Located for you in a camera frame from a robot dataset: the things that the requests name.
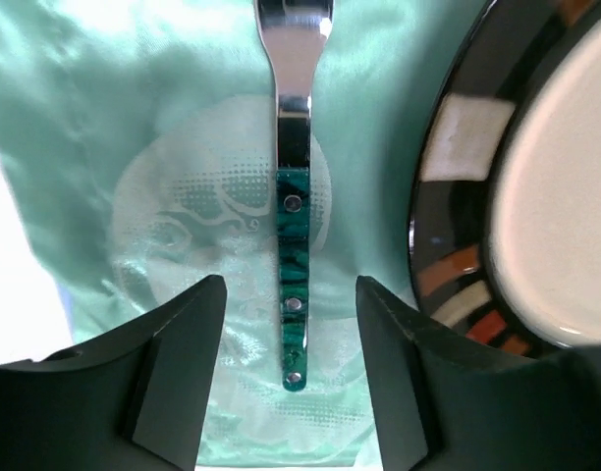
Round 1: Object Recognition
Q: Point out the dark rimmed cream plate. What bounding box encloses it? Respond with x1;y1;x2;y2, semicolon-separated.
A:
410;1;601;357

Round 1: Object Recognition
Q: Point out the green patterned cloth napkin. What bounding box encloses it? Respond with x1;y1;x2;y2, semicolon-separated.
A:
0;1;482;470

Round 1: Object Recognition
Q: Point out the fork with teal handle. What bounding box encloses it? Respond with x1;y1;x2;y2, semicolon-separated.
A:
254;0;334;393

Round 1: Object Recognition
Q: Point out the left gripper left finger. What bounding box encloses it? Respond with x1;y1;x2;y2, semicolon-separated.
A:
0;275;227;470

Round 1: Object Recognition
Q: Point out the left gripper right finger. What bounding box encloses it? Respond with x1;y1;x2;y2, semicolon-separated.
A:
355;276;601;470

